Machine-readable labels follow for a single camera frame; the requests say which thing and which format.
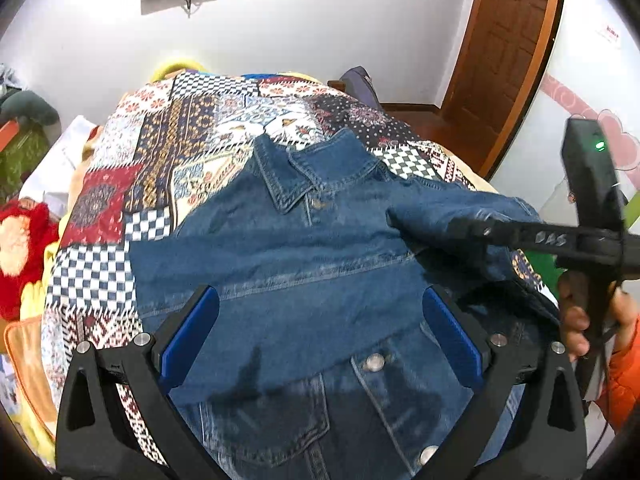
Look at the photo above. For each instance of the white cloth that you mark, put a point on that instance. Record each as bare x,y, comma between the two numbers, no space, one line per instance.
60,160

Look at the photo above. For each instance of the tan blanket with orange trim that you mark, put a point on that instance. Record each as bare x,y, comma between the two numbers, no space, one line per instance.
27,365

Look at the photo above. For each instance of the purple bag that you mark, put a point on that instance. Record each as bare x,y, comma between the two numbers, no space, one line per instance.
361,87

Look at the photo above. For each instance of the person's right hand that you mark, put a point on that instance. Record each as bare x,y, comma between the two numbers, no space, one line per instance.
572,317

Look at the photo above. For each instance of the brown wooden door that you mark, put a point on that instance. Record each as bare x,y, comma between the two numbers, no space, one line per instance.
505,50

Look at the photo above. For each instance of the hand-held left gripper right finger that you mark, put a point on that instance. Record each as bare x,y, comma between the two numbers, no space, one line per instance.
447,320

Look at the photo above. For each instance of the red plush toy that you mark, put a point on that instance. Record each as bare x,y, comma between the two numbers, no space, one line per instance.
22,250

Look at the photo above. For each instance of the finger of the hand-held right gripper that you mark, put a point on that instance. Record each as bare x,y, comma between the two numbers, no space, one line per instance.
505,232

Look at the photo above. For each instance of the green patterned cushion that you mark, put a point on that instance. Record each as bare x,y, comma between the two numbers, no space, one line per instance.
22,152

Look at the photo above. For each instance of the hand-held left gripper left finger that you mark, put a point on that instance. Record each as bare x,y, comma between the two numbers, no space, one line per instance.
197,317

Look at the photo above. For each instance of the patchwork printed blanket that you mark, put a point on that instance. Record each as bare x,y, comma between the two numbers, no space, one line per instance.
150,170

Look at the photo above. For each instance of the blue denim jacket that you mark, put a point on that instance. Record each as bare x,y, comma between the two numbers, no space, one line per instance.
320,270

